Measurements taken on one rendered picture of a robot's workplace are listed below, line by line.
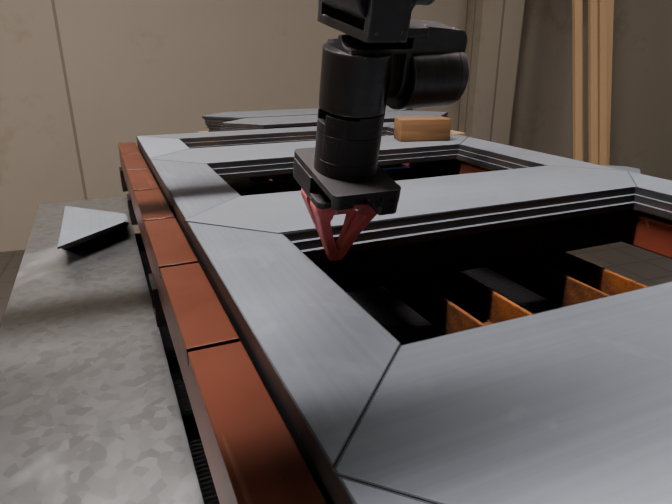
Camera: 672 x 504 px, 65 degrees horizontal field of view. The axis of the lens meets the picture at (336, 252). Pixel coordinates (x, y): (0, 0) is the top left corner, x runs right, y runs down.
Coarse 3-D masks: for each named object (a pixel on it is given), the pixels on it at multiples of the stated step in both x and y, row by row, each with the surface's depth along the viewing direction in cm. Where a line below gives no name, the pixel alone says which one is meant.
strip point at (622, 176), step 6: (564, 168) 93; (570, 168) 93; (576, 168) 93; (582, 168) 93; (588, 168) 93; (594, 168) 93; (588, 174) 88; (594, 174) 88; (600, 174) 88; (606, 174) 88; (612, 174) 88; (618, 174) 88; (624, 174) 88; (612, 180) 84; (618, 180) 84; (624, 180) 84; (630, 180) 84; (636, 186) 80
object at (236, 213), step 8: (232, 200) 72; (240, 200) 72; (216, 208) 69; (224, 208) 69; (232, 208) 69; (240, 208) 69; (248, 208) 69; (216, 216) 65; (224, 216) 65; (232, 216) 65; (240, 216) 65; (248, 216) 65; (256, 216) 65; (216, 224) 62; (224, 224) 62; (232, 224) 62; (240, 224) 62; (248, 224) 62; (256, 224) 62; (264, 224) 62; (272, 232) 59
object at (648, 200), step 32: (384, 128) 147; (256, 160) 101; (288, 160) 104; (384, 160) 111; (416, 160) 114; (480, 160) 111; (512, 160) 104; (608, 192) 78; (640, 192) 80; (384, 224) 64; (416, 224) 66; (448, 224) 67; (480, 224) 69; (512, 224) 71; (320, 256) 61; (224, 288) 46; (256, 352) 38; (288, 416) 32; (320, 448) 27; (320, 480) 28
